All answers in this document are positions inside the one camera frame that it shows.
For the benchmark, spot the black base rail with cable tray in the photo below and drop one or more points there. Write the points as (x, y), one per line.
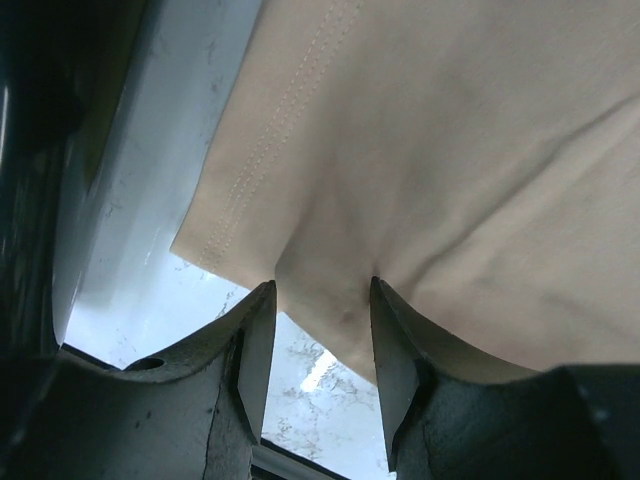
(350, 459)

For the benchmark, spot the beige t shirt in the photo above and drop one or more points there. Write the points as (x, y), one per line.
(481, 157)

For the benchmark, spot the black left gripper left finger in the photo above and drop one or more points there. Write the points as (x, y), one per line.
(193, 410)

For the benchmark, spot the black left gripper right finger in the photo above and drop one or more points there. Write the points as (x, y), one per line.
(571, 422)

